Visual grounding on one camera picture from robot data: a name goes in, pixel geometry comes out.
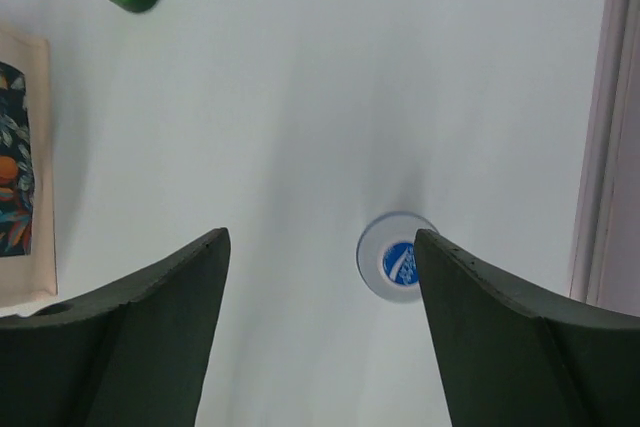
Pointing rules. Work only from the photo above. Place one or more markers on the blue label bottle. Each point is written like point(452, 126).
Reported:
point(385, 256)

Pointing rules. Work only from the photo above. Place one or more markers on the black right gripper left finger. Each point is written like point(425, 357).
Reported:
point(131, 353)

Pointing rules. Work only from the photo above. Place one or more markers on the beige canvas tote bag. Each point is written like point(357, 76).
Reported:
point(28, 259)

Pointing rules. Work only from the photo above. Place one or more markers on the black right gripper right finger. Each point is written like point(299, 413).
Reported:
point(511, 353)

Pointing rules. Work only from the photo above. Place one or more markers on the aluminium corner post right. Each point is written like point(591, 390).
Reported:
point(594, 211)

